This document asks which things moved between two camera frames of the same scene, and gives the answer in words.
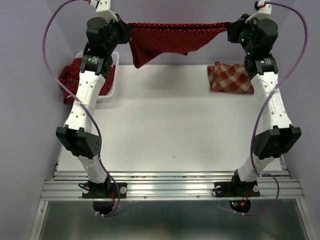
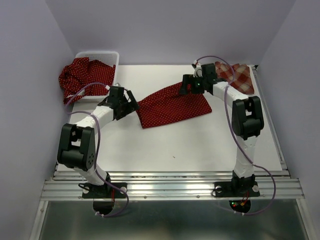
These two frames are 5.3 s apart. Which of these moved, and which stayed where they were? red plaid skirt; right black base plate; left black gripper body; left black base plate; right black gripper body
Moved: right black gripper body; left black gripper body
Stayed: red plaid skirt; right black base plate; left black base plate
